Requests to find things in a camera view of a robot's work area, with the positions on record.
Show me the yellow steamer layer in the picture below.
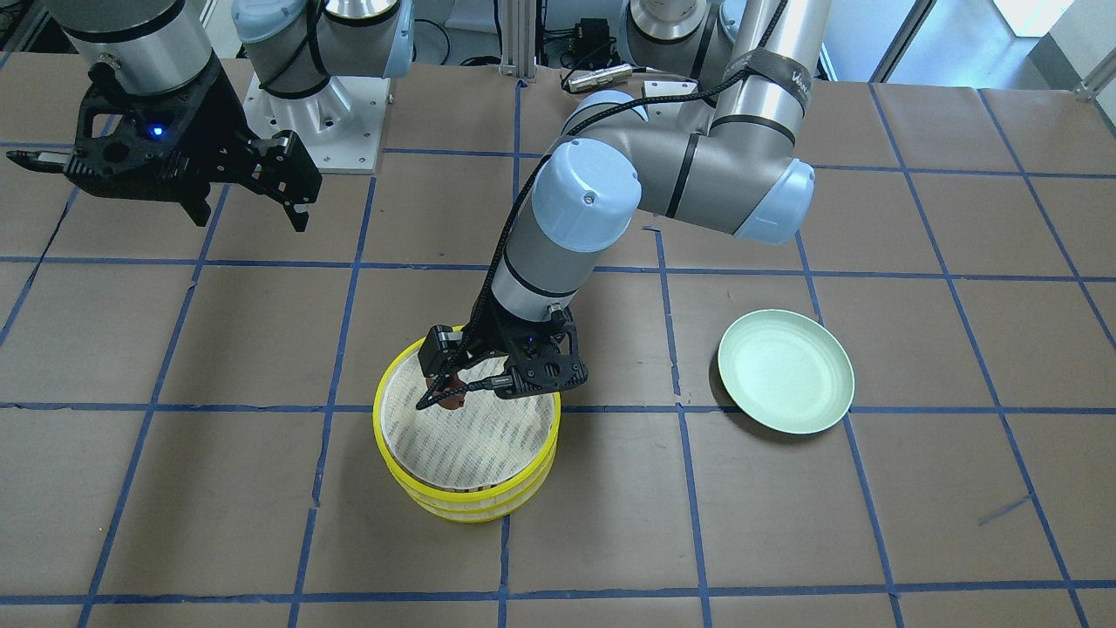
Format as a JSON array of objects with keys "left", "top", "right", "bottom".
[
  {"left": 373, "top": 341, "right": 561, "bottom": 523},
  {"left": 379, "top": 441, "right": 557, "bottom": 523}
]

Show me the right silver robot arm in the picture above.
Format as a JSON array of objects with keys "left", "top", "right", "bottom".
[{"left": 8, "top": 1, "right": 414, "bottom": 232}]

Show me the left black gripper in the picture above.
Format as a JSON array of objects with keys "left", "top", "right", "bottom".
[{"left": 415, "top": 291, "right": 589, "bottom": 410}]

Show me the silver metal connector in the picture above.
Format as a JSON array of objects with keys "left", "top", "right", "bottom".
[{"left": 561, "top": 62, "right": 635, "bottom": 94}]

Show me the brown steamed bun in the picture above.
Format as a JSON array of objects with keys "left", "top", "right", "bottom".
[{"left": 434, "top": 373, "right": 466, "bottom": 410}]

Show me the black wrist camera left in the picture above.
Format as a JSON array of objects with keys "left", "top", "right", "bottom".
[{"left": 419, "top": 323, "right": 463, "bottom": 380}]

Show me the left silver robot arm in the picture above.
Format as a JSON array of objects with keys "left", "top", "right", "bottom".
[{"left": 416, "top": 1, "right": 833, "bottom": 410}]

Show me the light green plate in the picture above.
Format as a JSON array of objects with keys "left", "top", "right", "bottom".
[{"left": 716, "top": 309, "right": 854, "bottom": 434}]

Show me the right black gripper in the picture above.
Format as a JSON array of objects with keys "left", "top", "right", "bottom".
[{"left": 64, "top": 57, "right": 323, "bottom": 232}]

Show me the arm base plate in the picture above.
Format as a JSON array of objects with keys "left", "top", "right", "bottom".
[
  {"left": 243, "top": 76, "right": 393, "bottom": 175},
  {"left": 643, "top": 79, "right": 698, "bottom": 97}
]

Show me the white steamer cloth liner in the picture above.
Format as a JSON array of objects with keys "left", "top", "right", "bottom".
[{"left": 374, "top": 346, "right": 561, "bottom": 492}]

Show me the aluminium frame post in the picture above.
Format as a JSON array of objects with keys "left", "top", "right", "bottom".
[{"left": 494, "top": 1, "right": 543, "bottom": 83}]

